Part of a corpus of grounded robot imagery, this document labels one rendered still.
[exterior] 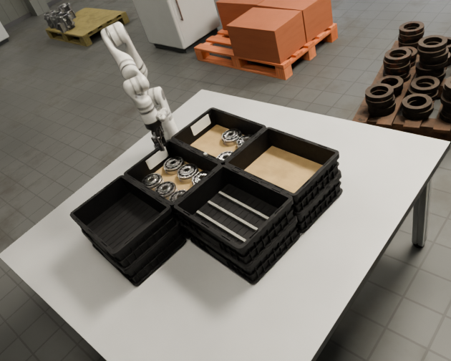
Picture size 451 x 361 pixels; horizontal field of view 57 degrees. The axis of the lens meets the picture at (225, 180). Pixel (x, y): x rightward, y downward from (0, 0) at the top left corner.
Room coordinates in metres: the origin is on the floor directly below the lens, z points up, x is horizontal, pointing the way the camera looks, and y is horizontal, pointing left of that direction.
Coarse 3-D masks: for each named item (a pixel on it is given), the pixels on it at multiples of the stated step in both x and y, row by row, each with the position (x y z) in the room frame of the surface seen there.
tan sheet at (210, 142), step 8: (216, 128) 1.89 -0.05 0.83; (224, 128) 1.86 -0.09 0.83; (208, 136) 1.84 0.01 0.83; (216, 136) 1.82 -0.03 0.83; (192, 144) 1.82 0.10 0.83; (200, 144) 1.80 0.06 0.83; (208, 144) 1.77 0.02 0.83; (216, 144) 1.75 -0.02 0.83; (208, 152) 1.71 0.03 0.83; (216, 152) 1.69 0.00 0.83
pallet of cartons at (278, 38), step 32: (224, 0) 4.86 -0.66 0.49; (256, 0) 4.52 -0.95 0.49; (288, 0) 4.21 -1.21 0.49; (320, 0) 3.98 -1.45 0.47; (224, 32) 4.82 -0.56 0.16; (256, 32) 3.80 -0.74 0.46; (288, 32) 3.72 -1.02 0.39; (320, 32) 3.95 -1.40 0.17; (224, 64) 4.31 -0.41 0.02; (288, 64) 3.62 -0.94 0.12
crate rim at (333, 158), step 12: (264, 132) 1.57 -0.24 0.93; (276, 132) 1.54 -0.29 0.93; (312, 144) 1.37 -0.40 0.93; (336, 156) 1.25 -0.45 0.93; (240, 168) 1.38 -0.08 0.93; (324, 168) 1.21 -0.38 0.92; (264, 180) 1.25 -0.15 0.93; (312, 180) 1.17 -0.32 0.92; (288, 192) 1.15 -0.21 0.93; (300, 192) 1.13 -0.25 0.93
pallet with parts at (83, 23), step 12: (48, 12) 7.57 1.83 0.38; (60, 12) 7.27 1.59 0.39; (72, 12) 7.59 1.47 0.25; (84, 12) 7.69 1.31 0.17; (96, 12) 7.45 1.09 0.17; (108, 12) 7.21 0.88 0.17; (120, 12) 6.99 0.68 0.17; (48, 24) 7.46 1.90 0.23; (60, 24) 6.98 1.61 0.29; (72, 24) 7.03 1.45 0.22; (84, 24) 7.01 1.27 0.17; (96, 24) 6.80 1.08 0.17; (108, 24) 6.75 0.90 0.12; (60, 36) 7.37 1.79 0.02; (72, 36) 6.74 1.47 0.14; (84, 36) 6.51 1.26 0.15
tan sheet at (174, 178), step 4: (160, 168) 1.71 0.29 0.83; (156, 172) 1.70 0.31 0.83; (160, 172) 1.68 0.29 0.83; (164, 172) 1.67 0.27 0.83; (164, 176) 1.64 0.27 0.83; (168, 176) 1.63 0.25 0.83; (172, 176) 1.62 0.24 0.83; (176, 176) 1.61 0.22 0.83; (164, 180) 1.61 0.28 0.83; (168, 180) 1.60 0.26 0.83; (172, 180) 1.59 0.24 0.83; (176, 180) 1.58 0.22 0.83; (176, 184) 1.55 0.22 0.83; (180, 184) 1.54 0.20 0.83; (184, 184) 1.53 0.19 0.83; (188, 184) 1.52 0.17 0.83; (192, 184) 1.51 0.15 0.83; (180, 188) 1.51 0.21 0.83; (184, 188) 1.50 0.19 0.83; (188, 188) 1.49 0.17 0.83
